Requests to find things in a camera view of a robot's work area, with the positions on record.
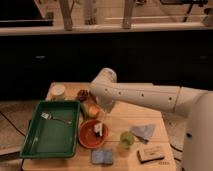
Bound red orange bowl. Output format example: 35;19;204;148
78;120;109;149

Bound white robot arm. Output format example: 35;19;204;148
89;68;213;171

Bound orange toy food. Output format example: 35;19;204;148
88;105;100;118

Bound green toy vegetable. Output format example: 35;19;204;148
80;103;88;121

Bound brown toy food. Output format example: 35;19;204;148
76;89;89;102

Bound green plastic cup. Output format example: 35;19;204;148
120;131;134;148

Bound blue grey cloth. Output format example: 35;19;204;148
130;124;156;143

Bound white cup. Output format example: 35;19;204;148
51;84;66;100

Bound blue sponge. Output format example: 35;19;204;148
91;149;113;165

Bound green plastic tray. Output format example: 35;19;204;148
20;100;80;159

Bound silver fork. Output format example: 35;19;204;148
41;112;72;124

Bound brown scrub block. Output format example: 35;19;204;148
137;146;165;164

